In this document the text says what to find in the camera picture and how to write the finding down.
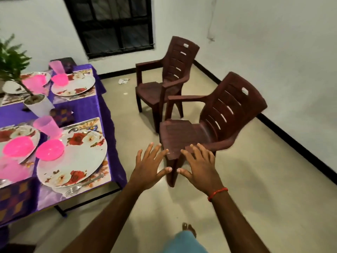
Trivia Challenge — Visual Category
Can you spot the person's right forearm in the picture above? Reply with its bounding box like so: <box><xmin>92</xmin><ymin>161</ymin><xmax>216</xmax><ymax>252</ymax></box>
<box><xmin>209</xmin><ymin>192</ymin><xmax>271</xmax><ymax>253</ymax></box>

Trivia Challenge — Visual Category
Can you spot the checkered purple orange cloth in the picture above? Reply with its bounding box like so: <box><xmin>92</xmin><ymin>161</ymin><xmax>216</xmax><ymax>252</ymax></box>
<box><xmin>50</xmin><ymin>105</ymin><xmax>76</xmax><ymax>129</ymax></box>
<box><xmin>0</xmin><ymin>179</ymin><xmax>39</xmax><ymax>225</ymax></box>

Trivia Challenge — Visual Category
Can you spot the pink plastic bowl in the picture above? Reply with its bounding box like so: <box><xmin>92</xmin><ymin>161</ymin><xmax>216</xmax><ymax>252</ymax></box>
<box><xmin>51</xmin><ymin>73</ymin><xmax>70</xmax><ymax>87</ymax></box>
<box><xmin>35</xmin><ymin>138</ymin><xmax>66</xmax><ymax>162</ymax></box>

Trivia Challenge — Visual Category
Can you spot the person's right foot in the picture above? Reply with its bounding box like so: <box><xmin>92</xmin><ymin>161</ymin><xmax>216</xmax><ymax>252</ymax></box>
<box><xmin>181</xmin><ymin>222</ymin><xmax>197</xmax><ymax>238</ymax></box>

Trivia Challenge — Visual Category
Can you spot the person's left forearm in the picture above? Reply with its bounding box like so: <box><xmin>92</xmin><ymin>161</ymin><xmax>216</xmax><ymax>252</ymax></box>
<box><xmin>61</xmin><ymin>184</ymin><xmax>144</xmax><ymax>253</ymax></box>

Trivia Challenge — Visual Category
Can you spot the purple tablecloth table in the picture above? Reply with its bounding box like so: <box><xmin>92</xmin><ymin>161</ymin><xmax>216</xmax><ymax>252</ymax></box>
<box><xmin>0</xmin><ymin>63</ymin><xmax>128</xmax><ymax>246</ymax></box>

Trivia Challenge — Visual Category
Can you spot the person's right hand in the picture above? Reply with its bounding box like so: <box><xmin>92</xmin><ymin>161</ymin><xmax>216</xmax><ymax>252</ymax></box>
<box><xmin>176</xmin><ymin>143</ymin><xmax>225</xmax><ymax>197</ymax></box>

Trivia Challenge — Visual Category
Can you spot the red wrist thread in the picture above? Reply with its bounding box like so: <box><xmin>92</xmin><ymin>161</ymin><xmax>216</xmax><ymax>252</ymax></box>
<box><xmin>207</xmin><ymin>187</ymin><xmax>230</xmax><ymax>203</ymax></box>

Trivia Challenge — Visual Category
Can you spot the white floral plate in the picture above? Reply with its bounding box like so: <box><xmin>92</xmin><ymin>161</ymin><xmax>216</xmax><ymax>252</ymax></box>
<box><xmin>0</xmin><ymin>125</ymin><xmax>42</xmax><ymax>164</ymax></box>
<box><xmin>1</xmin><ymin>71</ymin><xmax>52</xmax><ymax>95</ymax></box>
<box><xmin>51</xmin><ymin>72</ymin><xmax>97</xmax><ymax>97</ymax></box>
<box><xmin>36</xmin><ymin>129</ymin><xmax>108</xmax><ymax>189</ymax></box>

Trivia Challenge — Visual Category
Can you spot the steel fork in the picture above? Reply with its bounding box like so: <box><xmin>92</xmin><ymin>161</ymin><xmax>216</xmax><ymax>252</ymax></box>
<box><xmin>63</xmin><ymin>174</ymin><xmax>106</xmax><ymax>197</ymax></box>

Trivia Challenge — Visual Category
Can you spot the person's left hand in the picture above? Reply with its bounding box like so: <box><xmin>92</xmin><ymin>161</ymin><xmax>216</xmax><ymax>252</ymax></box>
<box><xmin>127</xmin><ymin>143</ymin><xmax>173</xmax><ymax>192</ymax></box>

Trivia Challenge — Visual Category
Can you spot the green plant in white pot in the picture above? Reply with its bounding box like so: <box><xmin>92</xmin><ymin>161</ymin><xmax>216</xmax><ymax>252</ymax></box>
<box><xmin>0</xmin><ymin>34</ymin><xmax>55</xmax><ymax>118</ymax></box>

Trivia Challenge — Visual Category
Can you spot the person's teal t-shirt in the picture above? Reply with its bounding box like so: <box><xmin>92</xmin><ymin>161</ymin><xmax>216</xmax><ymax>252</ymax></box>
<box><xmin>161</xmin><ymin>231</ymin><xmax>209</xmax><ymax>253</ymax></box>

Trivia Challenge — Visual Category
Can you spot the black stool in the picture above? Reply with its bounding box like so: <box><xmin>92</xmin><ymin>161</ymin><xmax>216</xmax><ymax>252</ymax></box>
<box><xmin>50</xmin><ymin>56</ymin><xmax>79</xmax><ymax>72</ymax></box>

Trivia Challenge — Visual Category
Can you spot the black metal grille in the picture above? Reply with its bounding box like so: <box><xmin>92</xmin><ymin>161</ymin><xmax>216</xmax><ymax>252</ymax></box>
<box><xmin>62</xmin><ymin>0</ymin><xmax>156</xmax><ymax>60</ymax></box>

